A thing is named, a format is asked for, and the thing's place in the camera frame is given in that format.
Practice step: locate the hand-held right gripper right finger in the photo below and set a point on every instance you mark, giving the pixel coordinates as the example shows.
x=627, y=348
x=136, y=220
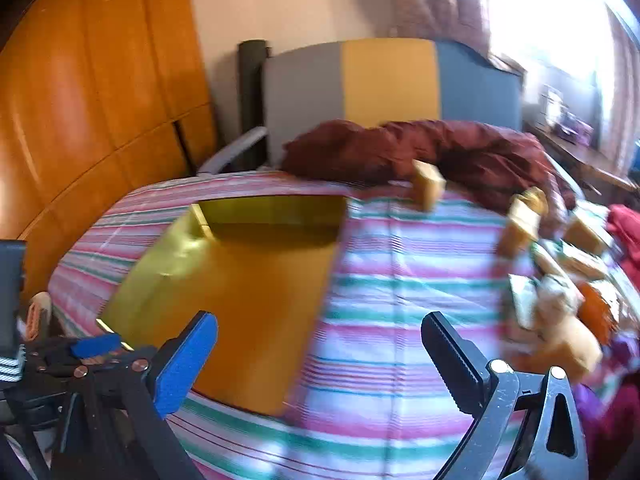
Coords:
x=450, y=355

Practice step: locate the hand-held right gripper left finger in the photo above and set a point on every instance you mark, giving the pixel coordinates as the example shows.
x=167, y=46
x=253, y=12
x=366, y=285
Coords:
x=182, y=360

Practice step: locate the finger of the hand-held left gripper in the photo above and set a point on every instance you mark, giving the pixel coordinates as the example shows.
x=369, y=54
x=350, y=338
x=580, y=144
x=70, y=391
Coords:
x=95, y=346

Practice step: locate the gold cardboard box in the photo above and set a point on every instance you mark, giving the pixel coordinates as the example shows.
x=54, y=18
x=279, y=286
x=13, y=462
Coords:
x=240, y=310

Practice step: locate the striped cloth covered desktop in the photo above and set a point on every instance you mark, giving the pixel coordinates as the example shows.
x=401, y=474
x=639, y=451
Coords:
x=400, y=285

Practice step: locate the pale packet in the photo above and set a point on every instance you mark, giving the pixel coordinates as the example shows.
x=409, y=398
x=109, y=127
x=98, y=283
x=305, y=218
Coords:
x=522, y=302

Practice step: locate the yellow orange box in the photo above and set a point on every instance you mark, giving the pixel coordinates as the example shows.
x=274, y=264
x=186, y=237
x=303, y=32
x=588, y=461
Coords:
x=572, y=347

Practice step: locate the tall tan box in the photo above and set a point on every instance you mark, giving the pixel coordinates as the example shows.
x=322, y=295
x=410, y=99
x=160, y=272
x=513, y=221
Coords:
x=520, y=225

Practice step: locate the orange packet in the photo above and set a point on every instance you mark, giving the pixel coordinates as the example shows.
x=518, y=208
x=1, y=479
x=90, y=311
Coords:
x=595, y=307

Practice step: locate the purple packet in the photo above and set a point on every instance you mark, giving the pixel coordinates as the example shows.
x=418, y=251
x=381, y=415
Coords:
x=615, y=360

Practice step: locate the crimson cloth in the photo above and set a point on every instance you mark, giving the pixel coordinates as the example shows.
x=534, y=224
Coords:
x=615, y=435

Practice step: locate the flat tan box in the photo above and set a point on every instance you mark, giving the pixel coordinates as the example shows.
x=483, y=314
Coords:
x=587, y=232

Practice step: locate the dark red jacket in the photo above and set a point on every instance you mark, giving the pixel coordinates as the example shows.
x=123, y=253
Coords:
x=400, y=150

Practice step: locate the red cloth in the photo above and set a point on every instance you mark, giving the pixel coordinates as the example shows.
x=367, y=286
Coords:
x=625, y=235

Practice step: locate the orange wooden wardrobe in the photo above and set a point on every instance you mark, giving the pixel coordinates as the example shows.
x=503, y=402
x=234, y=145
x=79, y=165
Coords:
x=100, y=85

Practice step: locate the wooden side desk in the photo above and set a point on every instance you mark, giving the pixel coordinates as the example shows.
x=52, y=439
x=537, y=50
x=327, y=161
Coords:
x=585, y=157

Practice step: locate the purple item on side desk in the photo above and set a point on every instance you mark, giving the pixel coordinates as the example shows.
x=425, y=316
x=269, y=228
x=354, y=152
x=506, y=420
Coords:
x=575, y=127

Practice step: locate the grey yellow blue chair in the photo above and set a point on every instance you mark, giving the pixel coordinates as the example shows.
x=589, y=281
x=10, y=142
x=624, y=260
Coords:
x=390, y=80

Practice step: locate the patterned curtain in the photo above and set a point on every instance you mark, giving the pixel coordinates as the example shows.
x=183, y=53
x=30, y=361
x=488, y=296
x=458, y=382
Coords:
x=435, y=0

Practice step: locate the bright window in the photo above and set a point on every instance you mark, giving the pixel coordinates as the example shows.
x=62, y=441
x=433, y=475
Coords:
x=540, y=10

